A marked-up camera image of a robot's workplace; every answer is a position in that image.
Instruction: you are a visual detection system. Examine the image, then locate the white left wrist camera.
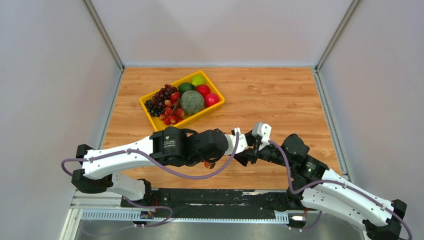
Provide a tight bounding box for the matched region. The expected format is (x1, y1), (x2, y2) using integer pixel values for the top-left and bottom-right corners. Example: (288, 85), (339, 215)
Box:
(224, 127), (249, 155)

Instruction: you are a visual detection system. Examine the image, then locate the pink red apple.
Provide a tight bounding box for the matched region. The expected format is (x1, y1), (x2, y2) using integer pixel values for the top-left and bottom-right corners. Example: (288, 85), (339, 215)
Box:
(204, 93), (220, 108)

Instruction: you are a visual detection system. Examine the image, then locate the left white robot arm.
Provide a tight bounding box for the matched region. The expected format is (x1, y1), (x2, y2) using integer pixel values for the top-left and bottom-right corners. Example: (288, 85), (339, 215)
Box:
(70, 127), (241, 207)

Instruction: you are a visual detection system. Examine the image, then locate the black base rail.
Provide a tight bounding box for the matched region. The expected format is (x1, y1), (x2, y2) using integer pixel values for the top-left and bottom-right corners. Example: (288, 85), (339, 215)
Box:
(135, 188), (305, 220)

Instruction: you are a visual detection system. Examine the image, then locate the red strawberry cluster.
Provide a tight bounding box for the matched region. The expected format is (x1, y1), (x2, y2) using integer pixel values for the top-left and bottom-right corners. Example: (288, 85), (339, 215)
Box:
(159, 91), (185, 126)

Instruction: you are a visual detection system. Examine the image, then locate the green netted melon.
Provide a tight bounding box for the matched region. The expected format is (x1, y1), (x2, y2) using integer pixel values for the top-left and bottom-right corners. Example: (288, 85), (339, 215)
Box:
(180, 90), (205, 115)

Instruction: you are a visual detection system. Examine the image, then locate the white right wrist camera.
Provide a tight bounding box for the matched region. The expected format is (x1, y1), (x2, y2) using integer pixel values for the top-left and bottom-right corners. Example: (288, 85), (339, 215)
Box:
(251, 122), (272, 151)

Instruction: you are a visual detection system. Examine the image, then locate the dark green lime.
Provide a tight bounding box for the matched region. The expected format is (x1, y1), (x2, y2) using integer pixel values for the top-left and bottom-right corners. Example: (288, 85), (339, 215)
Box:
(178, 82), (195, 94)

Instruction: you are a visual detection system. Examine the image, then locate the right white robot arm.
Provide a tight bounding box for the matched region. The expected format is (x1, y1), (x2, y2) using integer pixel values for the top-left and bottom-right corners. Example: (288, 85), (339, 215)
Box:
(226, 130), (413, 240)

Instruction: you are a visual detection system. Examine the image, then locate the dark purple grape bunch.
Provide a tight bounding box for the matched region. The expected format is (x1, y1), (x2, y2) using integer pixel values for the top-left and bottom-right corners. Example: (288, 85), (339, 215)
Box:
(144, 84), (181, 117)

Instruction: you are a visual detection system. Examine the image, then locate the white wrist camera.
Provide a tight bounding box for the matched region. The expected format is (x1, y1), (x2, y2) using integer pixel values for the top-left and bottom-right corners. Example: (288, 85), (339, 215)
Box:
(224, 127), (249, 155)
(251, 122), (272, 151)

